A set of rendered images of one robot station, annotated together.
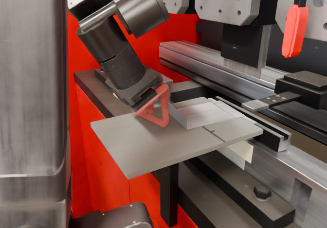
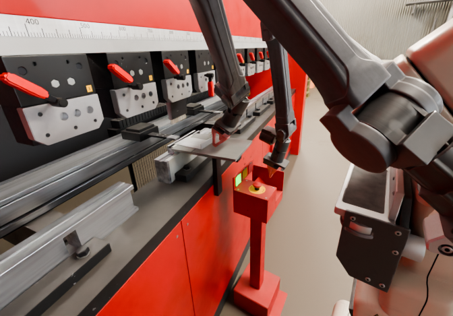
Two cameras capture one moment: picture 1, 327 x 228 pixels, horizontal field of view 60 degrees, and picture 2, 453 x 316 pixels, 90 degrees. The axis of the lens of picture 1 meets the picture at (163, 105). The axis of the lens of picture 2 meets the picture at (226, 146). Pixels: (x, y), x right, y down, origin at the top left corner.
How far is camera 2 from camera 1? 1.11 m
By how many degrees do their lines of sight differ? 109
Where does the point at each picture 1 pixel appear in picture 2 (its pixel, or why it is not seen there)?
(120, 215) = (269, 129)
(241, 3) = (189, 87)
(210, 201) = not seen: hidden behind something
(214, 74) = (69, 182)
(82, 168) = not seen: outside the picture
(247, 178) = not seen: hidden behind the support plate
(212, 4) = (178, 91)
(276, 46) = (19, 149)
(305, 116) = (145, 145)
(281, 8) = (199, 84)
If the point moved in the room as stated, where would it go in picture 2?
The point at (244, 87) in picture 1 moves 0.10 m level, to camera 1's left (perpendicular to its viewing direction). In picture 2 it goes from (105, 164) to (110, 174)
